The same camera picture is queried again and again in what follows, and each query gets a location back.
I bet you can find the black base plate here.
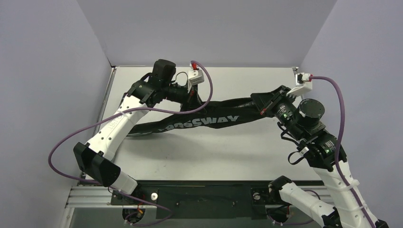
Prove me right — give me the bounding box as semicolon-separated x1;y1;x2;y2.
110;180;300;220

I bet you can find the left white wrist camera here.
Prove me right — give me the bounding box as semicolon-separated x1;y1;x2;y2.
187;69;204;86

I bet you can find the purple cable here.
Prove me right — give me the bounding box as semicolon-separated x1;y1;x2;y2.
268;74;378;228
48;60;214;227

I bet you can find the aluminium frame rail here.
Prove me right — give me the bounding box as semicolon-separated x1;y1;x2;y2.
65;186;334;209

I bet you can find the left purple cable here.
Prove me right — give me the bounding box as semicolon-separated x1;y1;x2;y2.
48;60;214;227

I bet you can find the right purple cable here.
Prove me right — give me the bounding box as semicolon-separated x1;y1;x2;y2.
268;74;378;228

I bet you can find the black Crossway racket bag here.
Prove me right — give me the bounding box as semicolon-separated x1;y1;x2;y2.
127;97;264;137

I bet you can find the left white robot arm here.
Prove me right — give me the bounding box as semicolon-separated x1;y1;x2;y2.
73;59;204;204

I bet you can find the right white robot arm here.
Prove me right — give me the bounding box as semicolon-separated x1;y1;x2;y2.
251;86;387;228

